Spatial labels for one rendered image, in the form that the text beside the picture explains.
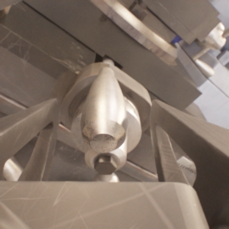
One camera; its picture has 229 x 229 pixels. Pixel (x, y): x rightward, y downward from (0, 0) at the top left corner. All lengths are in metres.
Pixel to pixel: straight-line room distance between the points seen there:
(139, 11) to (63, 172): 0.27
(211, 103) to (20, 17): 0.50
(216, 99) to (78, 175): 0.41
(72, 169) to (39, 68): 0.18
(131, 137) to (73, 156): 0.14
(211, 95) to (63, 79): 0.44
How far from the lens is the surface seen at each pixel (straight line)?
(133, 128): 0.20
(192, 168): 0.63
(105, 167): 0.18
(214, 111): 0.64
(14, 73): 0.26
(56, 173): 0.37
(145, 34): 0.32
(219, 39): 0.47
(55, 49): 0.26
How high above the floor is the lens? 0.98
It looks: 27 degrees down
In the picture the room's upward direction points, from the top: 43 degrees clockwise
